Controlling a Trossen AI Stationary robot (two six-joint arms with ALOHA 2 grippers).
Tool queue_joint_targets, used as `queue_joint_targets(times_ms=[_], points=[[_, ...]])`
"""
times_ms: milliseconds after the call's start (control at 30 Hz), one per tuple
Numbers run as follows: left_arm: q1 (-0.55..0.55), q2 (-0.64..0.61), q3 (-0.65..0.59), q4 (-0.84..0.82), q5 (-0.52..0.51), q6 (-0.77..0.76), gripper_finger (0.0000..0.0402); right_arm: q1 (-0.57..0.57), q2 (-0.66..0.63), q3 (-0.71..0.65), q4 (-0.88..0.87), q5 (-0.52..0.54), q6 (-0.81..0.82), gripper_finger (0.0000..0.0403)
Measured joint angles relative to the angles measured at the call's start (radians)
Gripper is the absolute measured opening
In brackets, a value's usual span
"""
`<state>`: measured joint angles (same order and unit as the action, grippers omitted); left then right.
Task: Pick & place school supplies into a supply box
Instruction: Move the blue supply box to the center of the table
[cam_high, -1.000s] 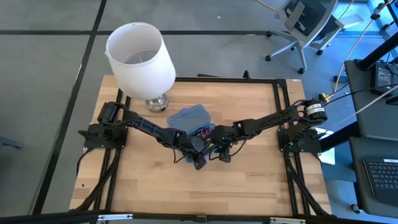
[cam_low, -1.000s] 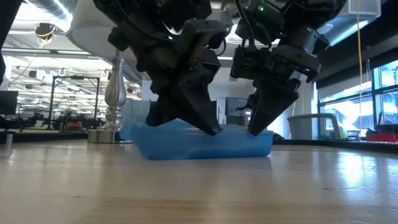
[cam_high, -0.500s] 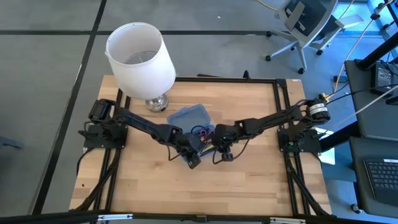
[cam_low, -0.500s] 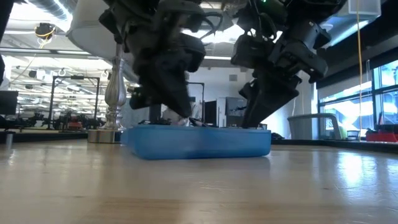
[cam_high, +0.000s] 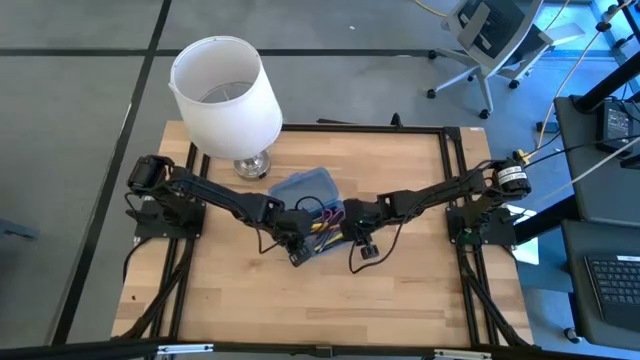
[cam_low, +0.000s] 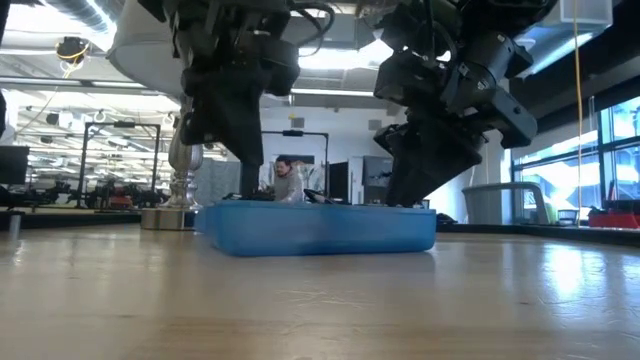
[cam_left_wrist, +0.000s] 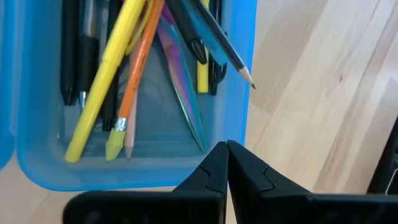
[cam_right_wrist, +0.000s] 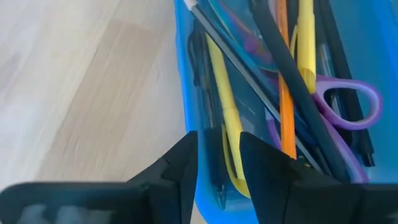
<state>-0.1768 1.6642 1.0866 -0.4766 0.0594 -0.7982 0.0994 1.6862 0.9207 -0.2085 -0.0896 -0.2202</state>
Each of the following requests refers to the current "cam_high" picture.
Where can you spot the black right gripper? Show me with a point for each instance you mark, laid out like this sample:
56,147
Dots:
362,217

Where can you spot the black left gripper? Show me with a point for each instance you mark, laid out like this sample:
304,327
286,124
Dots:
295,225

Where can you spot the blue plastic supply box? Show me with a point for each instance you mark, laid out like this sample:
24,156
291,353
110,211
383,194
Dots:
305,185

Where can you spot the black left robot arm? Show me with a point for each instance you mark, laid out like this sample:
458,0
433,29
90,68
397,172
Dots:
220,192

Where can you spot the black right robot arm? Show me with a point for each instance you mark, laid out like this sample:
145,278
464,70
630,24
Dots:
430,195

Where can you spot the table lamp white shade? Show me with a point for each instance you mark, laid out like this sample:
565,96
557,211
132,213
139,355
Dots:
225,120

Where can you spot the yellow plug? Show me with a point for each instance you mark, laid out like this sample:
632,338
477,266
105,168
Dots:
523,156

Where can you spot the black desk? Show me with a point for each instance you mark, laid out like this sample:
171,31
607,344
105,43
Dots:
575,280
600,185

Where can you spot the grey office chair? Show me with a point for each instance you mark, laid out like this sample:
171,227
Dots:
492,30

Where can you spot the black laptop keyboard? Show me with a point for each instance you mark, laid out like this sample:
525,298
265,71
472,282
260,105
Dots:
617,290

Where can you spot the black power adapter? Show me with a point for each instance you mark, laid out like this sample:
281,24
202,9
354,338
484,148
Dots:
615,125

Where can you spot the blue floor object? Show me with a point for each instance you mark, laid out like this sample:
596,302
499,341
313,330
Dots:
17,231

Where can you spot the black aluminium frame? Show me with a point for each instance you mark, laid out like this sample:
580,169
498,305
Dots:
360,128

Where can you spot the black frame clamp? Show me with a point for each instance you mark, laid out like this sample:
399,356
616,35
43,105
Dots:
396,121

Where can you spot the silver frame bracket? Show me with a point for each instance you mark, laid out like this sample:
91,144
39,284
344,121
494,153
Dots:
462,354
185,348

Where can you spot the black metal post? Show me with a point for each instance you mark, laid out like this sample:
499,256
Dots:
607,82

